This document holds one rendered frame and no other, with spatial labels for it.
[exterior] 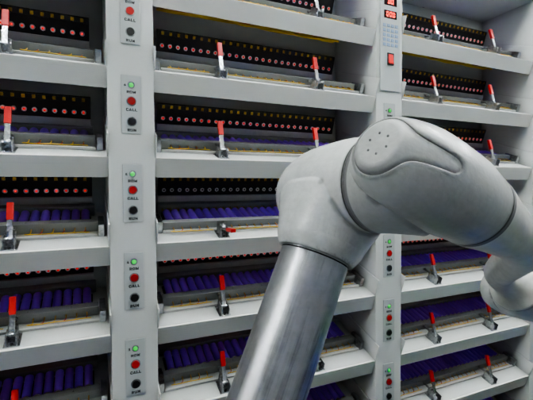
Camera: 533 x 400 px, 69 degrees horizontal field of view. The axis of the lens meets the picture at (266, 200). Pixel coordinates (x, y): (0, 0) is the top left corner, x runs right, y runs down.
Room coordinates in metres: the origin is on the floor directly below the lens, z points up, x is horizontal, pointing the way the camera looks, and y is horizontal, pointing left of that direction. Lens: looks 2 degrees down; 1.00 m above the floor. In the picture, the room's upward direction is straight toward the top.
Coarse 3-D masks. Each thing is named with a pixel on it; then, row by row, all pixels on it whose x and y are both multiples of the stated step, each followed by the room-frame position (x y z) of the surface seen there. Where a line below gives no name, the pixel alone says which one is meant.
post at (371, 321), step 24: (336, 0) 1.28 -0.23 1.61; (360, 0) 1.16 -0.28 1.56; (336, 48) 1.28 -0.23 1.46; (360, 48) 1.16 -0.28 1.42; (336, 72) 1.28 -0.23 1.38; (360, 72) 1.16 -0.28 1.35; (384, 96) 1.11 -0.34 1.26; (336, 120) 1.28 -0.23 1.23; (360, 120) 1.16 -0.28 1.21; (360, 264) 1.16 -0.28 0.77; (384, 288) 1.11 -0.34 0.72; (360, 312) 1.16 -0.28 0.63; (384, 360) 1.11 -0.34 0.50; (360, 384) 1.16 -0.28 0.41
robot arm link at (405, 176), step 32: (384, 128) 0.42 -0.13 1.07; (416, 128) 0.40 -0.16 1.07; (352, 160) 0.44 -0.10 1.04; (384, 160) 0.40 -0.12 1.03; (416, 160) 0.39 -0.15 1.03; (448, 160) 0.40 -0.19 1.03; (480, 160) 0.42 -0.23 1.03; (352, 192) 0.47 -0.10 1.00; (384, 192) 0.41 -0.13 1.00; (416, 192) 0.40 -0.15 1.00; (448, 192) 0.40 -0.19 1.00; (480, 192) 0.41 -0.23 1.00; (512, 192) 0.46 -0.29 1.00; (384, 224) 0.47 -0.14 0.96; (416, 224) 0.45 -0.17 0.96; (448, 224) 0.43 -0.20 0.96; (480, 224) 0.43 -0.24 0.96
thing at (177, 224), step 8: (264, 216) 1.02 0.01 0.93; (272, 216) 1.03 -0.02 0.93; (168, 224) 0.91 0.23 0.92; (176, 224) 0.92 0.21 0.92; (184, 224) 0.92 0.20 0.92; (192, 224) 0.93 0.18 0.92; (200, 224) 0.94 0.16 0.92; (208, 224) 0.95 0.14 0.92; (216, 224) 0.96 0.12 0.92; (232, 224) 0.98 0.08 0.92; (240, 224) 0.98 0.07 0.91; (248, 224) 0.99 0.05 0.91; (256, 224) 1.00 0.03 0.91; (264, 224) 1.01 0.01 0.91; (272, 224) 1.02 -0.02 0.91
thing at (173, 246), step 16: (160, 224) 0.89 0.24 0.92; (160, 240) 0.87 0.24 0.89; (176, 240) 0.88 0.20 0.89; (192, 240) 0.89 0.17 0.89; (208, 240) 0.90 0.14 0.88; (224, 240) 0.92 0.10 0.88; (240, 240) 0.93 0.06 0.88; (256, 240) 0.95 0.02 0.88; (272, 240) 0.97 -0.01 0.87; (160, 256) 0.86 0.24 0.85; (176, 256) 0.88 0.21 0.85; (192, 256) 0.90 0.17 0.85; (208, 256) 0.91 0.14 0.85
